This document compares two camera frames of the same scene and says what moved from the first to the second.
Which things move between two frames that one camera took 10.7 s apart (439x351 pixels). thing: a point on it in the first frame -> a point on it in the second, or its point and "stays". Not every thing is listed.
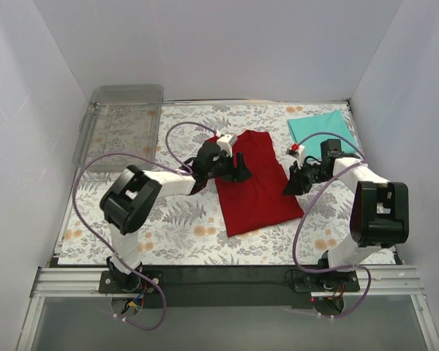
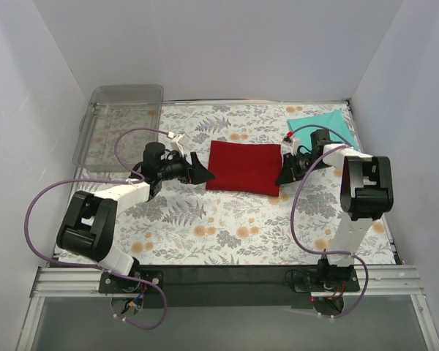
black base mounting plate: (171, 286) stays
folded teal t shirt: (302, 127) stays
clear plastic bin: (119, 126) stays
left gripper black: (235, 167) -> (190, 168)
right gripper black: (298, 179) -> (293, 168)
